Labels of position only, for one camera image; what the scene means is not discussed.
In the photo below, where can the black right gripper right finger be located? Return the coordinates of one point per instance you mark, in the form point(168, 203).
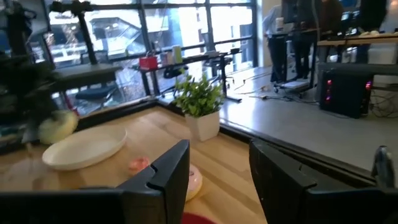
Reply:
point(295, 199)

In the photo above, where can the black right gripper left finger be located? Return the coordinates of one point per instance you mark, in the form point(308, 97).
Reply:
point(149, 199)

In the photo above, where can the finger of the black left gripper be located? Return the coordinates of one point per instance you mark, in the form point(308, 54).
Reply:
point(31, 133)

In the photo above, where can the red iced sprinkled donut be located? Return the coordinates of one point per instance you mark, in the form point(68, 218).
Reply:
point(138, 164)

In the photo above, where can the white iced donut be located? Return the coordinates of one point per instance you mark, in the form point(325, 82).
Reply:
point(194, 183)

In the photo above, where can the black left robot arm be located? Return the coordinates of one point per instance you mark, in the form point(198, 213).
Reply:
point(25, 74)

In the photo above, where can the red round dish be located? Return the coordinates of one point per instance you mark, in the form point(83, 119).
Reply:
point(197, 219)

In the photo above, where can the white round plate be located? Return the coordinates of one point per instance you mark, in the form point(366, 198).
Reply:
point(84, 149)

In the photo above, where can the blue office chair seat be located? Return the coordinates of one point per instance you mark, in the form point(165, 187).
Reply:
point(96, 92)

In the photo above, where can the white square plant pot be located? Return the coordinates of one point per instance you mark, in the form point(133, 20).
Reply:
point(203, 126)

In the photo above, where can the green potted plant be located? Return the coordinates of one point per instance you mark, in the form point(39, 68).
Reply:
point(199, 96)

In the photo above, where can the black computer tower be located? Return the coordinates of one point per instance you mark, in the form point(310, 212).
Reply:
point(345, 93)

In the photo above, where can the red box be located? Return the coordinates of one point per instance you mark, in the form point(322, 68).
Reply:
point(148, 63)

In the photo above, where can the black office chair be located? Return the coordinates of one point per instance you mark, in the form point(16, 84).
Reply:
point(174, 72)

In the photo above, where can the pale small box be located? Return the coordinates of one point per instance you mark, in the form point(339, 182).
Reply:
point(166, 58)

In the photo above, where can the long black desk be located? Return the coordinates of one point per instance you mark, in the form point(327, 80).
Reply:
point(192, 58)

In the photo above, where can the green and white cup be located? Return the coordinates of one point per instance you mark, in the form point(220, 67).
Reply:
point(177, 54)

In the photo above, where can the grey-backed office chair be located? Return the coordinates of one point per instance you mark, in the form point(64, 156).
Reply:
point(217, 68)

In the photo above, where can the dark laptop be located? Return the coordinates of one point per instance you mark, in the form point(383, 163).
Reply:
point(211, 53)

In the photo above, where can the person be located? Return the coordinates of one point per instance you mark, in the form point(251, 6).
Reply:
point(275, 40)
point(314, 18)

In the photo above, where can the small black box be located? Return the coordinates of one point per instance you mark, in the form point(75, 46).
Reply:
point(234, 50)

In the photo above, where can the wooden desk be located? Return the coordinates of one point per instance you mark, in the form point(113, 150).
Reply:
point(357, 40)

